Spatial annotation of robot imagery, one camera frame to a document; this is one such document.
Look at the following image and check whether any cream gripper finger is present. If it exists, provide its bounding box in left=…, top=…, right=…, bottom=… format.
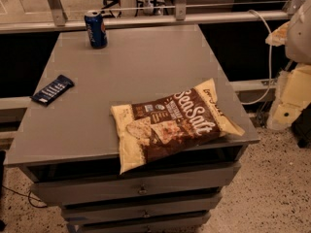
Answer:
left=265, top=22, right=290, bottom=47
left=266, top=63, right=311, bottom=130

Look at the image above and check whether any blue pepsi can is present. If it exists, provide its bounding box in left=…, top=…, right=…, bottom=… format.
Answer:
left=85, top=11, right=108, bottom=49

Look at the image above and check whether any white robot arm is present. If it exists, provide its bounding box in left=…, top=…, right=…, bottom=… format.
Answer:
left=265, top=0, right=311, bottom=130

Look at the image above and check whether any middle grey drawer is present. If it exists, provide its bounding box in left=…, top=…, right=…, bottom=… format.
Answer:
left=61, top=192, right=222, bottom=225

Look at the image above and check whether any grey drawer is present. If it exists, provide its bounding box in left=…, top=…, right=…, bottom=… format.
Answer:
left=31, top=162, right=241, bottom=206
left=67, top=211, right=210, bottom=233
left=61, top=192, right=222, bottom=225

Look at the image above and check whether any sea salt chips bag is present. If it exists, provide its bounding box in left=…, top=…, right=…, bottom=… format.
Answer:
left=111, top=79, right=244, bottom=173

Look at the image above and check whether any bottom grey drawer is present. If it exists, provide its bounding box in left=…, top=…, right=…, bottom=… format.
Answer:
left=67, top=211, right=210, bottom=233

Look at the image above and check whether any dark blue snack bar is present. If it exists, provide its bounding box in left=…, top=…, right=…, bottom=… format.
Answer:
left=31, top=75, right=75, bottom=106

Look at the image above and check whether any grey drawer cabinet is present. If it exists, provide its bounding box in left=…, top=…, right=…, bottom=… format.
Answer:
left=5, top=26, right=258, bottom=233

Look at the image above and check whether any top grey drawer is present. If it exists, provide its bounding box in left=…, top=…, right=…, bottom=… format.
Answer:
left=31, top=162, right=241, bottom=206

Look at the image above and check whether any white cable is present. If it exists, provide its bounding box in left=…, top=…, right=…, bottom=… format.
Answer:
left=241, top=9, right=274, bottom=106

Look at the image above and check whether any metal railing frame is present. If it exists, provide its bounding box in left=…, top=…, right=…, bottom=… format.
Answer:
left=0, top=0, right=305, bottom=34

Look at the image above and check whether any black floor cable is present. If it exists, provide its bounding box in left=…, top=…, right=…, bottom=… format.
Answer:
left=1, top=184, right=49, bottom=209

